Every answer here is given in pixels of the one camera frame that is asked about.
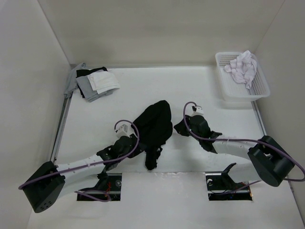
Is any black tank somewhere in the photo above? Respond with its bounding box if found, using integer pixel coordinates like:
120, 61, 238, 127
76, 67, 108, 78
130, 100, 173, 170

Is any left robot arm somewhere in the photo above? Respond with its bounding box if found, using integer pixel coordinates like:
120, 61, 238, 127
21, 134, 146, 213

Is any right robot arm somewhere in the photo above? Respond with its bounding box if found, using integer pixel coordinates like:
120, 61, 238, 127
174, 115, 295, 189

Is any folded white tank top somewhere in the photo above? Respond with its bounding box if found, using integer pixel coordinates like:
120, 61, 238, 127
87, 71, 121, 94

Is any white crumpled tank top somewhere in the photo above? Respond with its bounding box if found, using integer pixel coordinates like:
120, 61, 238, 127
224, 50, 257, 90

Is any folded grey tank top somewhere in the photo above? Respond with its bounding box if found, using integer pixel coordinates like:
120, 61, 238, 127
76, 76, 113, 102

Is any folded black tank top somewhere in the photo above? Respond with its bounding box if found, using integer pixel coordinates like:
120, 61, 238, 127
76, 67, 108, 78

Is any white plastic basket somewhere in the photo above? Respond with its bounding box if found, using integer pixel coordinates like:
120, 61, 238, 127
215, 52, 270, 102

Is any grey cloth at corner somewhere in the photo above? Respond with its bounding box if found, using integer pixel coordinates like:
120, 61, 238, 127
64, 62, 87, 99

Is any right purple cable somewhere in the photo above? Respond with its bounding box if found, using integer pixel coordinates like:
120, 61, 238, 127
183, 102, 305, 195

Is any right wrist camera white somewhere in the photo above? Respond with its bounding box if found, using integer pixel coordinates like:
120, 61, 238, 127
192, 105, 204, 116

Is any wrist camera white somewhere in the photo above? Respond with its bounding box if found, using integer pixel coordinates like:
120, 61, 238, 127
115, 124, 134, 139
192, 105, 204, 116

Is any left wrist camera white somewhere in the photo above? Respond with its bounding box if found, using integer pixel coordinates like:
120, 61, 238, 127
115, 124, 134, 139

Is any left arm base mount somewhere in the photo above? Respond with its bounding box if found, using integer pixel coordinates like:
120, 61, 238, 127
76, 173, 122, 202

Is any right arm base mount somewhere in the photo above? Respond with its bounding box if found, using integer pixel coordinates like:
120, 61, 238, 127
205, 173, 253, 201

